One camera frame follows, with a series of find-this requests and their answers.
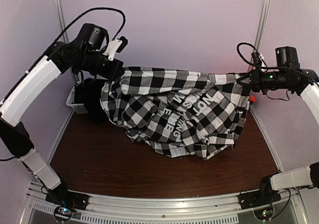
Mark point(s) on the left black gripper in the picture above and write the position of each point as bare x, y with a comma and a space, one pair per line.
112, 73

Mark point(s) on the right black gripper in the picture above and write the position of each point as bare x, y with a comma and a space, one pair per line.
256, 82

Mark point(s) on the black white checkered cloth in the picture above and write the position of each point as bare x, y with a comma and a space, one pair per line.
175, 112

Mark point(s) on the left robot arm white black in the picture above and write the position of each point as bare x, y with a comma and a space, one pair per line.
46, 69

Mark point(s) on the white plastic laundry basket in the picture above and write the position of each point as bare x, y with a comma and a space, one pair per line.
78, 108

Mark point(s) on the black garment hanging from basket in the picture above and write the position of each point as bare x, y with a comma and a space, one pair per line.
88, 93

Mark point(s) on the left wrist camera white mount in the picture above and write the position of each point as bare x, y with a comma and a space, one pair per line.
115, 46

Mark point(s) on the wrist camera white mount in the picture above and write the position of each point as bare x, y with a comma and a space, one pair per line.
258, 59
115, 46

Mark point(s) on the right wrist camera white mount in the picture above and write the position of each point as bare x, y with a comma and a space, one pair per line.
258, 59

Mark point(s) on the left aluminium frame post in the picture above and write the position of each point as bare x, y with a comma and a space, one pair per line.
62, 25

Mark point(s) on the aluminium frame post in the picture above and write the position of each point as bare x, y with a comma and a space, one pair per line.
264, 12
62, 25

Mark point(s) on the right aluminium frame post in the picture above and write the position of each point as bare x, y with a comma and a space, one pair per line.
264, 12

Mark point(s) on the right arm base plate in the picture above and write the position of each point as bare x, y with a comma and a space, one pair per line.
257, 198

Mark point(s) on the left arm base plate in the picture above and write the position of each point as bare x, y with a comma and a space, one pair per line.
62, 196

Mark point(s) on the front aluminium rail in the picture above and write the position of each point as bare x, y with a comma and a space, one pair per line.
220, 209

